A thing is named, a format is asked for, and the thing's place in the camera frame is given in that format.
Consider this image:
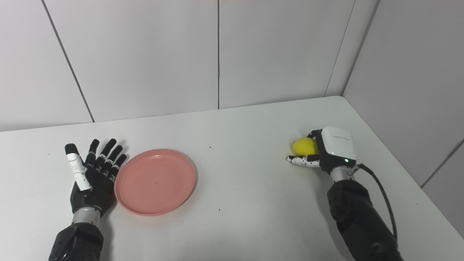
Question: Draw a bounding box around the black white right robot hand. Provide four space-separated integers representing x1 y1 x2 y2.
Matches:
286 127 357 174

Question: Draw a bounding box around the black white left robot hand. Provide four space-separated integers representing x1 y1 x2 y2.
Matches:
65 138 128 218

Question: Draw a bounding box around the yellow lemon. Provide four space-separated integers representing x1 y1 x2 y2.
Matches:
292 137 319 157

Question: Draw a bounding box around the pink round plate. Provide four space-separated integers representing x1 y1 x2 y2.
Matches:
114 148 196 216

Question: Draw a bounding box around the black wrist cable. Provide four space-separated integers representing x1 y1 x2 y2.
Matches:
357 163 398 241

